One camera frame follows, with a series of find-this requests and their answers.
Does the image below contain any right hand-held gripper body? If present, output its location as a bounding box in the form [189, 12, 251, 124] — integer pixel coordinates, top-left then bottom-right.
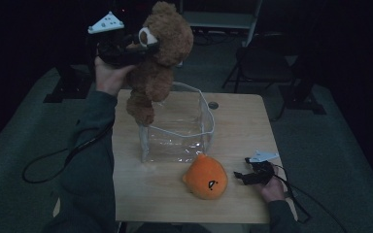
[247, 150, 280, 186]

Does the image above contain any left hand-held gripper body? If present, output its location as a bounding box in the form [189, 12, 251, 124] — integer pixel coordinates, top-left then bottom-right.
[87, 11, 129, 68]

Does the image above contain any brown teddy bear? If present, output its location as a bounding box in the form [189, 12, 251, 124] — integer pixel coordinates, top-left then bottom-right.
[125, 1, 194, 126]

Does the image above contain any orange plush toy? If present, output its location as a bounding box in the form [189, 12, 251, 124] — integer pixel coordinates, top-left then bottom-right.
[182, 153, 229, 201]

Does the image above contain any clear plastic bag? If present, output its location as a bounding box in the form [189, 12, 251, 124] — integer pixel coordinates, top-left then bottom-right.
[138, 81, 216, 164]

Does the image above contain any person's right hand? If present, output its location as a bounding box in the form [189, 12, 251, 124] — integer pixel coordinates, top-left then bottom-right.
[260, 165, 288, 204]

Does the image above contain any person's left hand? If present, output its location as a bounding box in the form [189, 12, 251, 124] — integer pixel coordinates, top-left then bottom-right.
[94, 57, 137, 97]

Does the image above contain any black stand base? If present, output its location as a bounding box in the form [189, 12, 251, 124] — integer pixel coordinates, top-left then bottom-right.
[43, 64, 94, 104]
[278, 54, 327, 115]

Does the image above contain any white metal stand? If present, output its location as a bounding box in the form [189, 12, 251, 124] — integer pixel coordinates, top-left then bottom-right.
[174, 0, 263, 69]

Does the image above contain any black folding chair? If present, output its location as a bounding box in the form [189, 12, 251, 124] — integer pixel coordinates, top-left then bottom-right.
[221, 32, 297, 95]

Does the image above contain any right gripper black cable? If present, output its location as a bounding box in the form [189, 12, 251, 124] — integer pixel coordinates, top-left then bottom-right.
[273, 164, 348, 233]

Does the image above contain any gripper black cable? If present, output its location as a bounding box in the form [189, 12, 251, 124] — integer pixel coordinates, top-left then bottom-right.
[273, 164, 348, 233]
[22, 122, 115, 184]

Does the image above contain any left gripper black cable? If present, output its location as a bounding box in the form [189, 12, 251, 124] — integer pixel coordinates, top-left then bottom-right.
[22, 122, 115, 184]

